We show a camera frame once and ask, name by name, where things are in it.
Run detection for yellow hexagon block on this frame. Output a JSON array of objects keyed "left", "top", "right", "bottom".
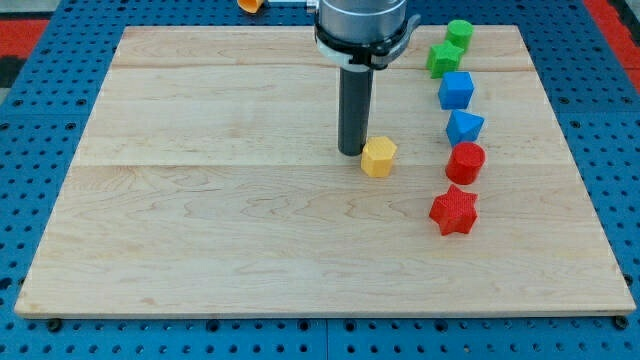
[{"left": 361, "top": 136, "right": 397, "bottom": 178}]

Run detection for blue cube block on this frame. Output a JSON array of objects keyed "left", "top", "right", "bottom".
[{"left": 438, "top": 71, "right": 475, "bottom": 110}]

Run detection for red star block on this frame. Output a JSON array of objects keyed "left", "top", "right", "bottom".
[{"left": 429, "top": 185, "right": 478, "bottom": 236}]

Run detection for light wooden board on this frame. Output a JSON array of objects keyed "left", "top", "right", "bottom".
[{"left": 15, "top": 25, "right": 636, "bottom": 319}]

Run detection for red cylinder block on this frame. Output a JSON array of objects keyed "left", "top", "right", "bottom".
[{"left": 445, "top": 142, "right": 486, "bottom": 185}]

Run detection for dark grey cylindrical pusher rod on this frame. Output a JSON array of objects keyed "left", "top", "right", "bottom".
[{"left": 338, "top": 69, "right": 373, "bottom": 156}]

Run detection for orange block at top edge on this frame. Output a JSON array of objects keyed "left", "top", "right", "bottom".
[{"left": 237, "top": 0, "right": 265, "bottom": 14}]

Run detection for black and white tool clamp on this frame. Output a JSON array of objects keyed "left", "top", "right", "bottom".
[{"left": 314, "top": 14, "right": 421, "bottom": 70}]

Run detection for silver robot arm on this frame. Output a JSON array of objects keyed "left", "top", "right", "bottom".
[{"left": 314, "top": 0, "right": 421, "bottom": 156}]

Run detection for green cylinder block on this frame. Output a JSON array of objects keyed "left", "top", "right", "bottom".
[{"left": 445, "top": 19, "right": 474, "bottom": 52}]

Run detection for blue triangle block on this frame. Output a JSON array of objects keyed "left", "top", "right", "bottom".
[{"left": 446, "top": 110, "right": 485, "bottom": 147}]

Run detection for green star block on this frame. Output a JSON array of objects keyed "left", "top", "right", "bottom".
[{"left": 426, "top": 40, "right": 464, "bottom": 78}]

